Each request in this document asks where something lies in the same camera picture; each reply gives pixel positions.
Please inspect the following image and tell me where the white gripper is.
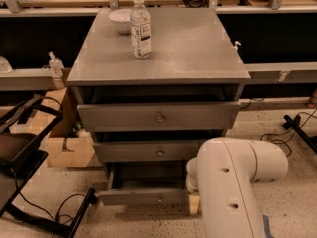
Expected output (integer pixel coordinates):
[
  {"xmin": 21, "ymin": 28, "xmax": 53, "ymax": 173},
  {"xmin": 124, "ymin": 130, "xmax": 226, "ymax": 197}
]
[{"xmin": 186, "ymin": 158, "xmax": 200, "ymax": 215}]

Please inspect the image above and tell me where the grey bottom drawer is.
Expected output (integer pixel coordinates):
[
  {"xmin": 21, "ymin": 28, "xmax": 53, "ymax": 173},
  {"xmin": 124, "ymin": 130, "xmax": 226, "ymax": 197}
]
[{"xmin": 98, "ymin": 160, "xmax": 187, "ymax": 205}]

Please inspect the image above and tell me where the grey drawer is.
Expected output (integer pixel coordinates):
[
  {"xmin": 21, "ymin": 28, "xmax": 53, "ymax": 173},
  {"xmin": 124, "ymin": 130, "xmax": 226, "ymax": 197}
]
[
  {"xmin": 77, "ymin": 101, "xmax": 240, "ymax": 132},
  {"xmin": 94, "ymin": 140, "xmax": 204, "ymax": 162},
  {"xmin": 98, "ymin": 160, "xmax": 187, "ymax": 205}
]

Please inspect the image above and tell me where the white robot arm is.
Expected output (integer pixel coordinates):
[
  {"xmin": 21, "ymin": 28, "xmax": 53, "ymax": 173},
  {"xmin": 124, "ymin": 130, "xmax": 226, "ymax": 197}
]
[{"xmin": 186, "ymin": 137, "xmax": 288, "ymax": 238}]

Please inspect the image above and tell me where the grey middle drawer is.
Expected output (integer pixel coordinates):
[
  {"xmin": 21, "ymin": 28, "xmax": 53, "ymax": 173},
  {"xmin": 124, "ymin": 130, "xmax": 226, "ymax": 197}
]
[{"xmin": 94, "ymin": 140, "xmax": 204, "ymax": 162}]

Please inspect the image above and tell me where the grey top drawer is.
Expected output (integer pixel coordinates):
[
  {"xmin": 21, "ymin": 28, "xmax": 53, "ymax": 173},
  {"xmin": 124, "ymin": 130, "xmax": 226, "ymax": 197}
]
[{"xmin": 77, "ymin": 101, "xmax": 240, "ymax": 132}]

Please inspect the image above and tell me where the grey drawer cabinet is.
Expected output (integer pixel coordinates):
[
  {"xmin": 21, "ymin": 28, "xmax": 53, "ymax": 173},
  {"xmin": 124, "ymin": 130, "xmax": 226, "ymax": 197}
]
[{"xmin": 66, "ymin": 7, "xmax": 251, "ymax": 183}]

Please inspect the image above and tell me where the black stand leg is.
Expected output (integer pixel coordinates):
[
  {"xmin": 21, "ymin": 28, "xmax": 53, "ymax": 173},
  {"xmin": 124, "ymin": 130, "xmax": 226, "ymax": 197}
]
[{"xmin": 284, "ymin": 115, "xmax": 317, "ymax": 154}]

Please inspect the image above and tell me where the cardboard box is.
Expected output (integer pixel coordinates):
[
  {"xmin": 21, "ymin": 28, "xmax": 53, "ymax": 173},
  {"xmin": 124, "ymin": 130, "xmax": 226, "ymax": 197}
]
[{"xmin": 31, "ymin": 68, "xmax": 103, "ymax": 169}]

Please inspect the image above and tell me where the white pump dispenser top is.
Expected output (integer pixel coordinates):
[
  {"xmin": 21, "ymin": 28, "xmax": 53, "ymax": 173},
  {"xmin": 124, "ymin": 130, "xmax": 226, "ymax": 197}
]
[{"xmin": 233, "ymin": 41, "xmax": 241, "ymax": 51}]

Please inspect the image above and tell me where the clear plastic water bottle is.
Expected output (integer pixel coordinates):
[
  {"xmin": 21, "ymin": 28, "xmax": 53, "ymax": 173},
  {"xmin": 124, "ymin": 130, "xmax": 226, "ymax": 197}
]
[{"xmin": 130, "ymin": 0, "xmax": 151, "ymax": 59}]

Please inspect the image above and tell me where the clear sanitizer pump bottle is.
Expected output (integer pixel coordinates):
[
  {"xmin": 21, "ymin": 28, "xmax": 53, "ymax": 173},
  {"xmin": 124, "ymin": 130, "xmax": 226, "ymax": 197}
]
[{"xmin": 49, "ymin": 52, "xmax": 65, "ymax": 89}]

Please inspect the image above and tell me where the white bowl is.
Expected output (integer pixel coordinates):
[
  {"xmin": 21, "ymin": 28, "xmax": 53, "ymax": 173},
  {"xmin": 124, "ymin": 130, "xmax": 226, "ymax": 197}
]
[{"xmin": 109, "ymin": 9, "xmax": 131, "ymax": 34}]

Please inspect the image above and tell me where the black floor cable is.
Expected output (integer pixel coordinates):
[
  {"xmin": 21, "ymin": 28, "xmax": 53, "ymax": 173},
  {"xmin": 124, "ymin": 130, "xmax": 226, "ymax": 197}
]
[{"xmin": 259, "ymin": 106, "xmax": 317, "ymax": 159}]

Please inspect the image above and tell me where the black cart frame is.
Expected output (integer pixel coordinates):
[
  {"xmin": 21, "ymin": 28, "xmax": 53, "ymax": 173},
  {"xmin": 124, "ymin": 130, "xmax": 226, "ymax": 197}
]
[{"xmin": 0, "ymin": 94, "xmax": 97, "ymax": 238}]

